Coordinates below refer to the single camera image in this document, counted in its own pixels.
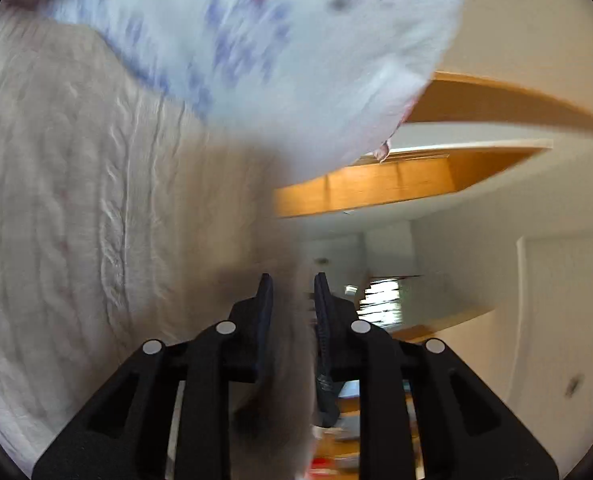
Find beige cable knit sweater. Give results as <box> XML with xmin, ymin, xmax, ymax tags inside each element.
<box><xmin>0</xmin><ymin>8</ymin><xmax>315</xmax><ymax>479</ymax></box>

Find pink white patterned pillow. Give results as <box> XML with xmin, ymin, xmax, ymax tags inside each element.
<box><xmin>6</xmin><ymin>0</ymin><xmax>466</xmax><ymax>182</ymax></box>

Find wooden door frame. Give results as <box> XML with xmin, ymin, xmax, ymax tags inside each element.
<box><xmin>275</xmin><ymin>72</ymin><xmax>593</xmax><ymax>218</ymax></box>

